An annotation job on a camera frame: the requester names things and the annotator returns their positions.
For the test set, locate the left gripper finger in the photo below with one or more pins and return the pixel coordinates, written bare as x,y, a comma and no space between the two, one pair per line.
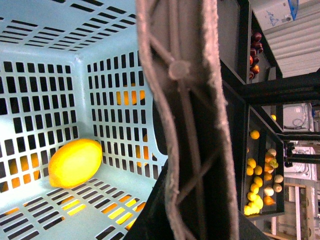
152,223

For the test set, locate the yellow lemon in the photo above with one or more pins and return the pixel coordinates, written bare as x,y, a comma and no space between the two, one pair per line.
74,163

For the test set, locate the light blue plastic basket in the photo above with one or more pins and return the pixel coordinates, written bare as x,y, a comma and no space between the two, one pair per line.
69,70

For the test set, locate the brown basket handle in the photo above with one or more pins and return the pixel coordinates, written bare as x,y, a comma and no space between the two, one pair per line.
178,43

